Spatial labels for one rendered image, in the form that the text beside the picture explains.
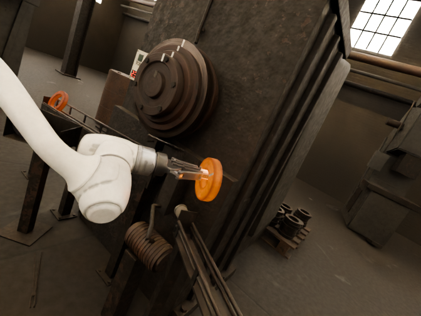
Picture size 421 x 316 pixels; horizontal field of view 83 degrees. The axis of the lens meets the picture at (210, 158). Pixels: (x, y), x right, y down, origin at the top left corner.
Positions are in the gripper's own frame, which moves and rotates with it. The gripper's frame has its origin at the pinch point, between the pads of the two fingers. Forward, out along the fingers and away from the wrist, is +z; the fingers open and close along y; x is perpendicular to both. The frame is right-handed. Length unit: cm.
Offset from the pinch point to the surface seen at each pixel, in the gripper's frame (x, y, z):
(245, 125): 18.0, -24.2, 20.1
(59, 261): -90, -50, -43
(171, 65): 31, -38, -17
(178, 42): 42, -50, -15
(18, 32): 6, -305, -155
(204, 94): 24.5, -29.5, -1.8
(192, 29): 52, -66, -8
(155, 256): -41.8, -5.0, -6.7
